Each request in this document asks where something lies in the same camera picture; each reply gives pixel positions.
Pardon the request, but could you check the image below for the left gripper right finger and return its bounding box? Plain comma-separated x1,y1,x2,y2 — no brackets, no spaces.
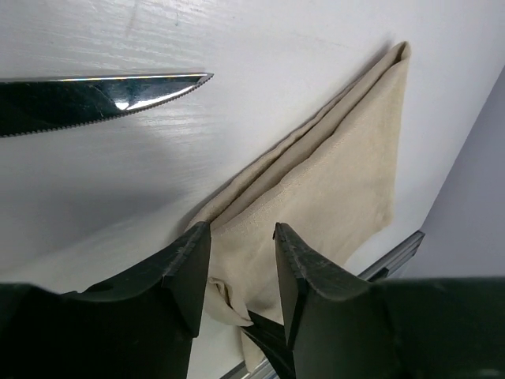
244,223,504,378

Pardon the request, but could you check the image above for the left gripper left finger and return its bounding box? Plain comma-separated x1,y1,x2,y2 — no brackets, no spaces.
1,222,211,378

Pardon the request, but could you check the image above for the beige cloth napkin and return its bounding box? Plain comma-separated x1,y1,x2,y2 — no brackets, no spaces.
184,40,412,374

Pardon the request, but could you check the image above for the green handled knife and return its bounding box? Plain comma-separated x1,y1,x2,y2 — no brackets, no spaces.
1,73,214,138

